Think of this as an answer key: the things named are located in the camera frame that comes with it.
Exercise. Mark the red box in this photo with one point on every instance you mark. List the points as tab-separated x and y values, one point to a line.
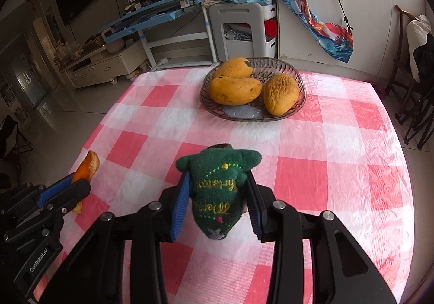
270	31

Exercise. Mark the colourful printed bag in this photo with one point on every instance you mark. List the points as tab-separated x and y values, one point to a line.
322	29

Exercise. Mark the clear plastic bags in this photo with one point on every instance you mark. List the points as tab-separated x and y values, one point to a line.
69	51

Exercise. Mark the pink white checked tablecloth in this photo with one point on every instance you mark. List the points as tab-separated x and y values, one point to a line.
322	171

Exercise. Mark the green plush toy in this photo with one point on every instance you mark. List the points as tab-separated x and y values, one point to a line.
217	188

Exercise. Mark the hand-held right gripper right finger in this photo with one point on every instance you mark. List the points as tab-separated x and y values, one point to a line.
257	219

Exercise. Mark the cream television cabinet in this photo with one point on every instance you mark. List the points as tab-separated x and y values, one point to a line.
101	64

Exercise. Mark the small orange peel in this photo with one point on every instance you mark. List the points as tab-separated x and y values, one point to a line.
86	168

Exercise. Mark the large yellow mango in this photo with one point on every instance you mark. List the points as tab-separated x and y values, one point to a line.
234	90

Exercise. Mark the white stuffed sack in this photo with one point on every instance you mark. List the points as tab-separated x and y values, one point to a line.
415	39

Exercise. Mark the white storage cabinet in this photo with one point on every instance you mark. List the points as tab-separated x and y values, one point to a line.
373	19

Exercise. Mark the yellow mango dark tip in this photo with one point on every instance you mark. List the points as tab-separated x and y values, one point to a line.
234	68

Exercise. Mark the glass fruit bowl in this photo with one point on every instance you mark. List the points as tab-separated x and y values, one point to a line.
244	113

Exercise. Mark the black folding chair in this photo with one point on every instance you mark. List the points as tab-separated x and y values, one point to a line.
422	97

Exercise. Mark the pale pink kettlebell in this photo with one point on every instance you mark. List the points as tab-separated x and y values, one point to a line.
113	44

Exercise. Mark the rough-skinned yellow fruit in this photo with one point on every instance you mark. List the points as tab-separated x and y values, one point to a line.
281	95

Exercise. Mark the blue study desk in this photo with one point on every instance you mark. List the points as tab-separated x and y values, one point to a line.
152	15

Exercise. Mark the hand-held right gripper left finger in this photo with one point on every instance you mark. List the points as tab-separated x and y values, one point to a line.
179	215

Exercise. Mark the white plastic stool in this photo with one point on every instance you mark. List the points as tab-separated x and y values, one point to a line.
237	12

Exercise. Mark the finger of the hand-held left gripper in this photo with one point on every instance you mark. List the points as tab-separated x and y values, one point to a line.
73	193
56	187

